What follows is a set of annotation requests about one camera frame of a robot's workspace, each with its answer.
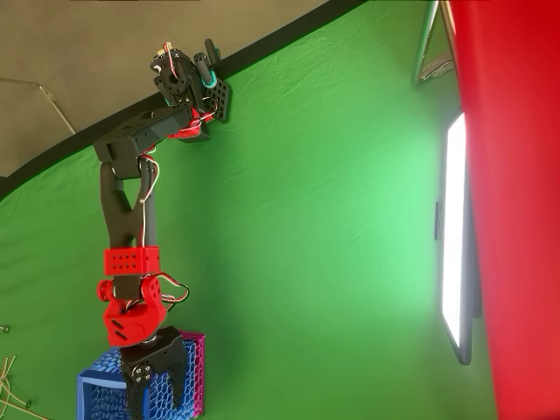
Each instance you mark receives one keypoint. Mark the black teal table clamp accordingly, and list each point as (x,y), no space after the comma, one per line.
(205,70)

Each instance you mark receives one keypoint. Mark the flat LED light panel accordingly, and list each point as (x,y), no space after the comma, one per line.
(452,227)

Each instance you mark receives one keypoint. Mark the green table cloth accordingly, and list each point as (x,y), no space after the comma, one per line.
(306,219)

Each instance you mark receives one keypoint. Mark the large red panel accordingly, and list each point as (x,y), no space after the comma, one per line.
(516,175)

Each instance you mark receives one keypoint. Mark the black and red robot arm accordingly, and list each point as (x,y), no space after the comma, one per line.
(131,140)

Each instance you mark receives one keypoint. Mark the chrome tube stand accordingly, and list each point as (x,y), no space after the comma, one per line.
(422,44)

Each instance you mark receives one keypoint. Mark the blue and pink lattice basket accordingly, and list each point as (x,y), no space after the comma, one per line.
(194,372)

